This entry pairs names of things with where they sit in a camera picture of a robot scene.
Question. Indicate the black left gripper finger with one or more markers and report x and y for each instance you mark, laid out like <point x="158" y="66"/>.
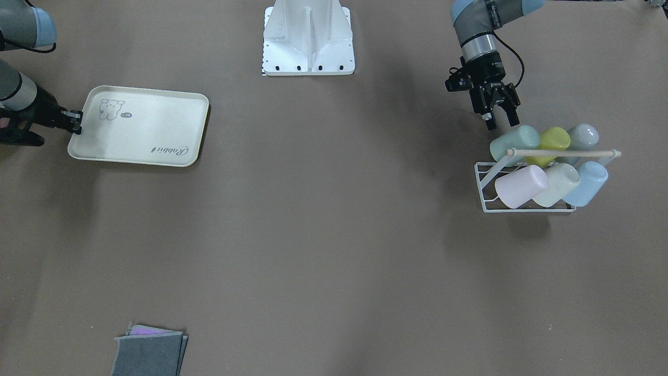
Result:
<point x="485" y="110"/>
<point x="510" y="103"/>

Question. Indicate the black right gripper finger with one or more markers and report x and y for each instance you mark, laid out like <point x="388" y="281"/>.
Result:
<point x="71" y="121"/>

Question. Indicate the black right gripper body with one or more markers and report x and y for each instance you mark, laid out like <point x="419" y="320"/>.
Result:
<point x="46" y="110"/>

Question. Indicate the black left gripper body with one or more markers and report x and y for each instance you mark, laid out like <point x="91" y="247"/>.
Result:
<point x="486" y="69"/>

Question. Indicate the green cup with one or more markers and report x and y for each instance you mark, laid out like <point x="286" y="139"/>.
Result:
<point x="520" y="137"/>

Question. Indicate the cream rabbit tray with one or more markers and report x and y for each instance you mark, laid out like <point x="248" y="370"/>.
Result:
<point x="141" y="126"/>

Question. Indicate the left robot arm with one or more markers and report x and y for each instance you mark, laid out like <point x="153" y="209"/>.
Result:
<point x="475" y="23"/>

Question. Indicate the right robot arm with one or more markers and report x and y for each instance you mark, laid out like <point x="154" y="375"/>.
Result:
<point x="25" y="103"/>

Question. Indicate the yellow cup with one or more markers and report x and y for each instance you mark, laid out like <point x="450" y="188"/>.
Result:
<point x="554" y="138"/>

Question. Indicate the grey blue cup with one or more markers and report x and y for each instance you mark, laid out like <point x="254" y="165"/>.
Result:
<point x="583" y="137"/>

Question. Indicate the pink cup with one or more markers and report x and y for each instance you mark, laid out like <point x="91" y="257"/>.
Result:
<point x="517" y="188"/>

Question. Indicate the cream cup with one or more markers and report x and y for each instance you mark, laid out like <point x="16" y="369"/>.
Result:
<point x="563" y="178"/>

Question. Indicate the light blue cup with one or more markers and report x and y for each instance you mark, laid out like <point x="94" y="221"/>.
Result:
<point x="593" y="176"/>

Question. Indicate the grey folded cloth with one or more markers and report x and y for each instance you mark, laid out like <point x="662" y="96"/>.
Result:
<point x="147" y="350"/>

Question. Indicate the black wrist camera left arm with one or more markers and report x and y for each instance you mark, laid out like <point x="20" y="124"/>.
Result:
<point x="459" y="80"/>

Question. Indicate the white wire cup rack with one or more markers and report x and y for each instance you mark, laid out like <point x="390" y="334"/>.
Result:
<point x="486" y="174"/>

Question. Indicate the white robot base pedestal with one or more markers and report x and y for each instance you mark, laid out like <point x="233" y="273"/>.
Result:
<point x="307" y="38"/>

